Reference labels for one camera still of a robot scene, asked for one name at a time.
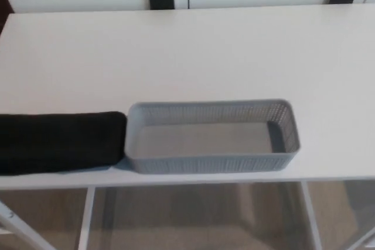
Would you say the grey perforated plastic basket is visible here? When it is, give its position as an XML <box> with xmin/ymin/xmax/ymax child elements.
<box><xmin>125</xmin><ymin>98</ymin><xmax>302</xmax><ymax>174</ymax></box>

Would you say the black fabric pencil case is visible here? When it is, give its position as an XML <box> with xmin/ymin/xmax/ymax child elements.
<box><xmin>0</xmin><ymin>111</ymin><xmax>128</xmax><ymax>177</ymax></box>

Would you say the white table leg frame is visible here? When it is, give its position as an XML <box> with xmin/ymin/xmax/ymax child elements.
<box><xmin>0</xmin><ymin>185</ymin><xmax>97</xmax><ymax>250</ymax></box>
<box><xmin>300</xmin><ymin>181</ymin><xmax>375</xmax><ymax>250</ymax></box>

